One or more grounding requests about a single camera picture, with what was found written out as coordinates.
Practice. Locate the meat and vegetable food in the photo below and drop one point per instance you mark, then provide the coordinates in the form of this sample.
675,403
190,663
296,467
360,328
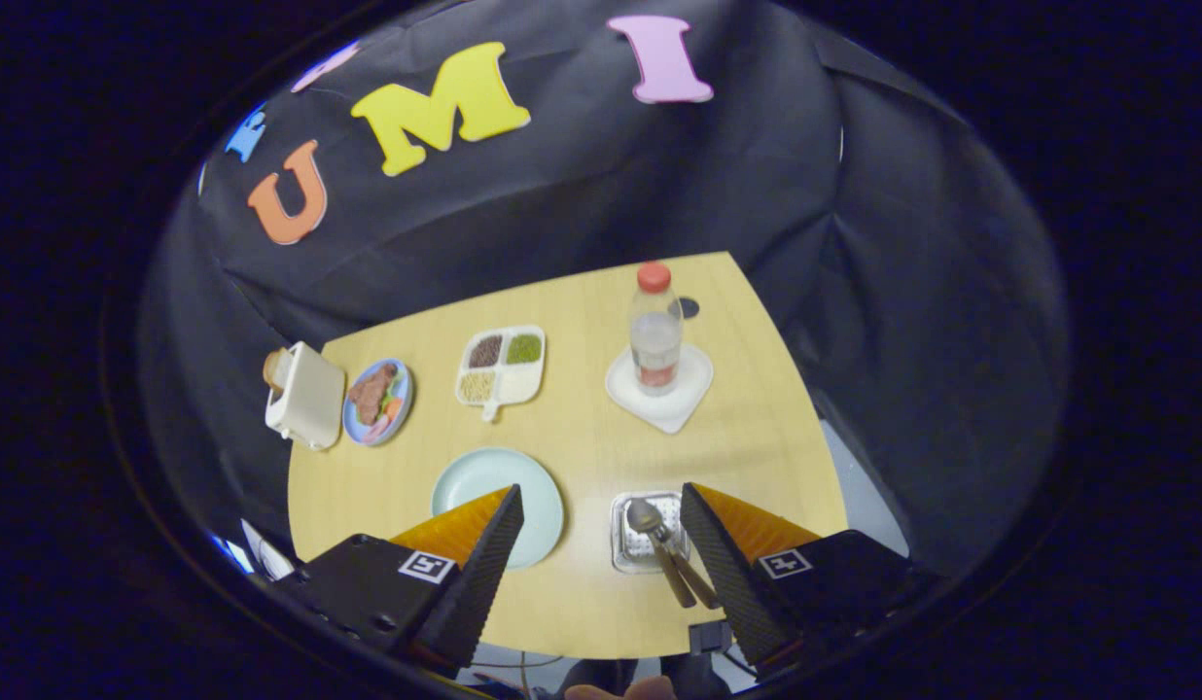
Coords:
370,394

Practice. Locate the black round table grommet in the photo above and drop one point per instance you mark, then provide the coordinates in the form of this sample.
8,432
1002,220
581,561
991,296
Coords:
689,308

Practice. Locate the light green plate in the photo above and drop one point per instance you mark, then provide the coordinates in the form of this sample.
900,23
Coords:
484,476

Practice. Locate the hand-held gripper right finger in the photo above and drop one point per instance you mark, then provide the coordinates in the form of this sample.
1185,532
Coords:
727,583

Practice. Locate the clear bottle with red cap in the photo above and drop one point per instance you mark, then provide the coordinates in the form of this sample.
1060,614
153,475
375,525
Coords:
656,340

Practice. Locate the white paper sheet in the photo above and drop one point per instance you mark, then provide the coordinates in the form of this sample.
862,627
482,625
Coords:
270,556

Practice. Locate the small blue plate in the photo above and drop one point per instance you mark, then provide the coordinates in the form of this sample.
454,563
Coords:
402,384

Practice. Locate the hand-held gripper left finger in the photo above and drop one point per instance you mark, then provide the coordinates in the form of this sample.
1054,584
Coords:
479,583

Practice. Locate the blue lit screen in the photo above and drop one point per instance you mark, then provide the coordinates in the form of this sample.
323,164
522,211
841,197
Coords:
233,554

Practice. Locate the white square coaster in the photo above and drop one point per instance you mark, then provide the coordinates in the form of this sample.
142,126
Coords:
674,413

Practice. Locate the white toaster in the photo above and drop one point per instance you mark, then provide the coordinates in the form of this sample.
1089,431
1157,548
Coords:
309,399

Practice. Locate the toast slice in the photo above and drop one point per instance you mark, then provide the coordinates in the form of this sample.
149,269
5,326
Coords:
273,369

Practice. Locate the white divided grain dish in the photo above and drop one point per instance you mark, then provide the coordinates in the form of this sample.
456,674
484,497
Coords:
523,384

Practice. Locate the metal drain basket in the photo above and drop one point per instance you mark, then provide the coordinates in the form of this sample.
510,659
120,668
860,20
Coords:
622,544

